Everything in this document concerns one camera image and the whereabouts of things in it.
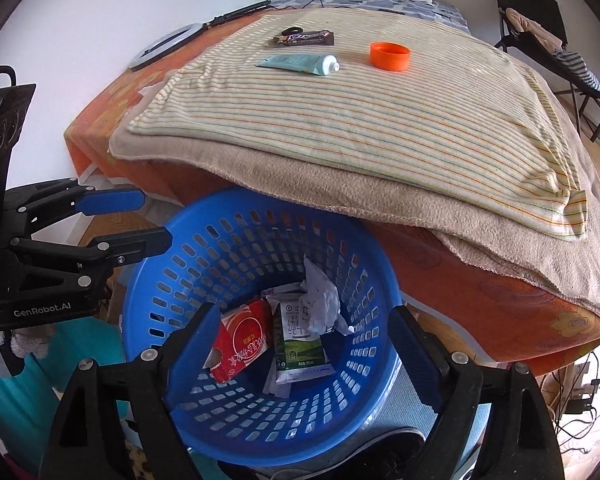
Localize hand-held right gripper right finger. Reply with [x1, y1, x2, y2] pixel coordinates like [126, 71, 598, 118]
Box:
[387, 305, 566, 480]

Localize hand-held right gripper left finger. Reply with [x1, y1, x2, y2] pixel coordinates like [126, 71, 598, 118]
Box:
[40, 302, 223, 480]

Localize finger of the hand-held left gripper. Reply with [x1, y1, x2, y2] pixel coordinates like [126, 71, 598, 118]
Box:
[10, 226, 174, 289]
[2, 179, 147, 239]

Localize red paper carton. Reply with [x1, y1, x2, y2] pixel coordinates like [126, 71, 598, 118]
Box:
[203, 297, 276, 386]

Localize long white wrapper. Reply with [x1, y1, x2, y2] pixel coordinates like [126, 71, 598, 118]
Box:
[261, 360, 293, 400]

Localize blue plastic basket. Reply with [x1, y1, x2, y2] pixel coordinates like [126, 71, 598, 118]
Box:
[121, 187, 403, 466]

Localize white plastic bag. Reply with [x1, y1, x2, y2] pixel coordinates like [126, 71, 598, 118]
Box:
[260, 282, 306, 307]

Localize green milk carton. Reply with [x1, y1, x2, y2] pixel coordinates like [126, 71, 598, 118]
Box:
[270, 295, 337, 386]

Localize orange floral bed sheet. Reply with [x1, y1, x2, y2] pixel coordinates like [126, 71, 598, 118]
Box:
[62, 50, 600, 378]

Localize teal floor mat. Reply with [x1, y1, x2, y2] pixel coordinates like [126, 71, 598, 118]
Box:
[0, 317, 131, 461]

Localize beige blanket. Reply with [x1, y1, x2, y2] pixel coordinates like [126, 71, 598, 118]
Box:
[109, 5, 600, 328]

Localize teal tube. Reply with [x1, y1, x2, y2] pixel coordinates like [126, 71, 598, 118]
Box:
[256, 54, 341, 77]

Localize yellow striped blanket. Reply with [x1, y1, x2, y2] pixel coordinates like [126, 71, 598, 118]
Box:
[129, 7, 588, 238]

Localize brown chocolate bar wrapper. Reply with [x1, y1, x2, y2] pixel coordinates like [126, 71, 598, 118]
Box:
[272, 30, 335, 46]

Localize orange plastic cap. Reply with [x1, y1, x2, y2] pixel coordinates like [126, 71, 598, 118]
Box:
[370, 41, 412, 72]

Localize striped garment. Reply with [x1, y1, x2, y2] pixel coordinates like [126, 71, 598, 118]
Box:
[552, 47, 600, 93]

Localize blue plaid bed sheet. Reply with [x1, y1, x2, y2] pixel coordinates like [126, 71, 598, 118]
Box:
[267, 0, 468, 31]

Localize beige clothes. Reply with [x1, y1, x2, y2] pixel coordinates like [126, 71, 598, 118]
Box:
[504, 7, 568, 51]

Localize ring light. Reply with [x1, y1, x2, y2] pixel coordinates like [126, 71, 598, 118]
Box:
[129, 0, 272, 71]

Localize black floor cables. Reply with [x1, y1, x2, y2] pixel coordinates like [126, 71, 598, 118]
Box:
[545, 350, 600, 453]

